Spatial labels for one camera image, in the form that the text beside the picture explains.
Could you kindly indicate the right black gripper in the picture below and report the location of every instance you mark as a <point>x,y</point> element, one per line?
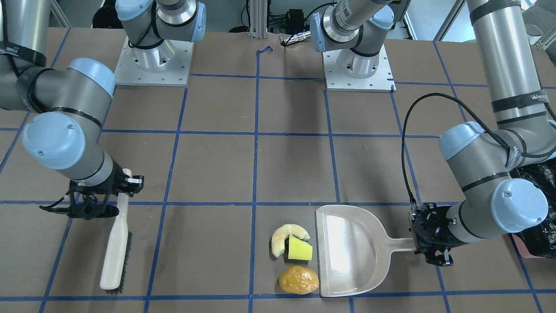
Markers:
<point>114,179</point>

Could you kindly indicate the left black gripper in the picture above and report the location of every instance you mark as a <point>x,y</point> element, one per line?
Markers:
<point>439,237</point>

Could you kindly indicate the beige hand brush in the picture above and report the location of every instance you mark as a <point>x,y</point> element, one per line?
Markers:
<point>117,249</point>

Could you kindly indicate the beige dustpan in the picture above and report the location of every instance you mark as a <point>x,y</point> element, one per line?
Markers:
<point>354,250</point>

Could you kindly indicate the yellow sponge wedge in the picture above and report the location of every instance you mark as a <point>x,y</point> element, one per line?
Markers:
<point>299,249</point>

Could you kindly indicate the orange bread roll toy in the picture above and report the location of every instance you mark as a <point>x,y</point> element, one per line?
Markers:
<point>298,280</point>

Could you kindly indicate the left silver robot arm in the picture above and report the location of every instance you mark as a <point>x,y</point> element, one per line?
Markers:
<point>480,159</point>

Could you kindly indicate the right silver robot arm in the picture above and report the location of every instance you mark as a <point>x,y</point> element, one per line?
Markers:
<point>71,106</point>

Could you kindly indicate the black lined trash bin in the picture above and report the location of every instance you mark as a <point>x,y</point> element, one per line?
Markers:
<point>537,240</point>

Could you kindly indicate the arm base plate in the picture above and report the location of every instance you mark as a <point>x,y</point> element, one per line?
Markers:
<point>346,71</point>
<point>167,65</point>

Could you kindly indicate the aluminium frame post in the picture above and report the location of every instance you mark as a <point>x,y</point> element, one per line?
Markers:
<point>258,19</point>

